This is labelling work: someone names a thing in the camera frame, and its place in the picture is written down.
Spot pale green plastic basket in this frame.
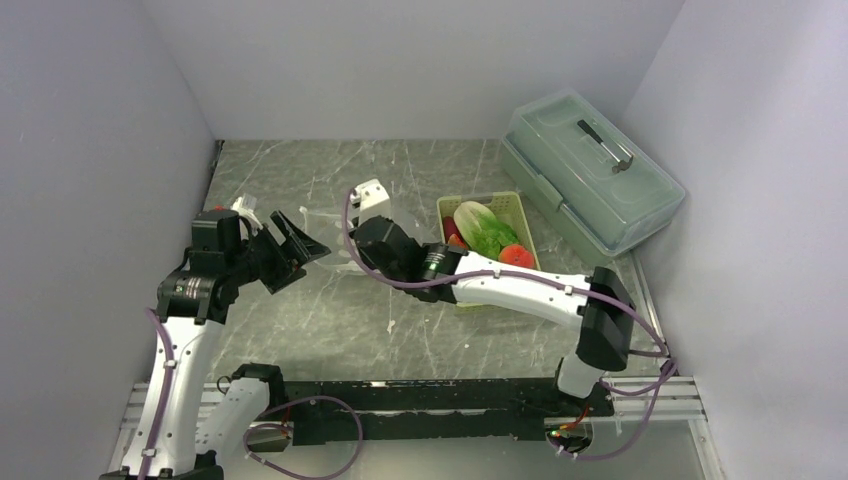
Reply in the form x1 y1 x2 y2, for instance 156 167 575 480
436 191 541 270

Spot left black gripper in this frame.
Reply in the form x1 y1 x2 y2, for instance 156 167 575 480
226 210 330 294

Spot clear lidded storage box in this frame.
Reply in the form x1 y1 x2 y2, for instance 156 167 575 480
501 89 685 265

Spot purple eggplant toy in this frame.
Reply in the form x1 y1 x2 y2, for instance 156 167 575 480
442 216 462 241

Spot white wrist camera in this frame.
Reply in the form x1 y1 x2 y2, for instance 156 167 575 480
230 194 263 232
350 179 392 224

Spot clear dotted zip bag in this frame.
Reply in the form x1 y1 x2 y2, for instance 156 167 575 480
298 198 439 274

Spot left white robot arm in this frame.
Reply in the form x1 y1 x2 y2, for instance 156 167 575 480
106 208 330 479

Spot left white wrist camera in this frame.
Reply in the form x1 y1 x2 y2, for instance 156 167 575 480
230 194 263 232

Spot orange peach toy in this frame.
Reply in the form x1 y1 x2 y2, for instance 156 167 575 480
498 244 536 269

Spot green cabbage toy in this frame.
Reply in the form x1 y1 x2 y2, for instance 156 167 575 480
453 201 519 260

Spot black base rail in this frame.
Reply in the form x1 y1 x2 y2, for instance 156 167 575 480
284 377 614 446

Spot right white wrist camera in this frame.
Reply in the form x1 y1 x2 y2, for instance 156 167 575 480
350 179 392 224

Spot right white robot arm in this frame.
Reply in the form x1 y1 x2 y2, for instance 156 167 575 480
343 216 635 415

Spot red watermelon slice toy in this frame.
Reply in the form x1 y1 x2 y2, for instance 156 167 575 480
447 234 469 250

